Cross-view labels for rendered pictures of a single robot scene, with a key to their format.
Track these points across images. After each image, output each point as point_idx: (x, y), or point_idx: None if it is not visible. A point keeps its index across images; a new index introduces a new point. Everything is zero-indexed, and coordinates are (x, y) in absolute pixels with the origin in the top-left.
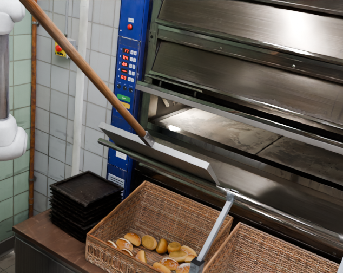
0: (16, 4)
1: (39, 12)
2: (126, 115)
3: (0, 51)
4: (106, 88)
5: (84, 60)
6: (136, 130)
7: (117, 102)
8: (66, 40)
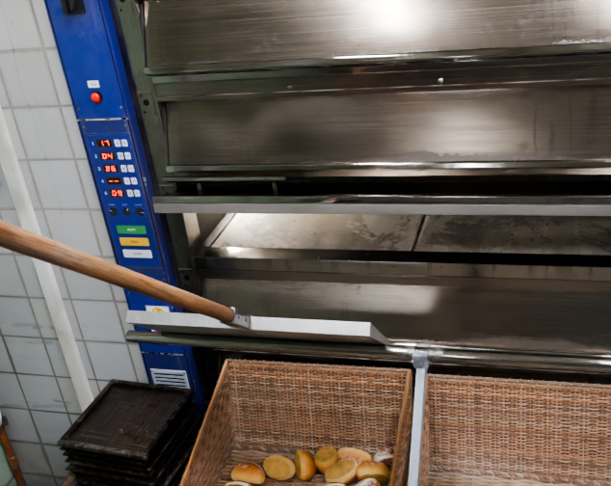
0: None
1: (0, 230)
2: (197, 305)
3: None
4: (153, 284)
5: (103, 262)
6: (218, 318)
7: (176, 294)
8: (63, 250)
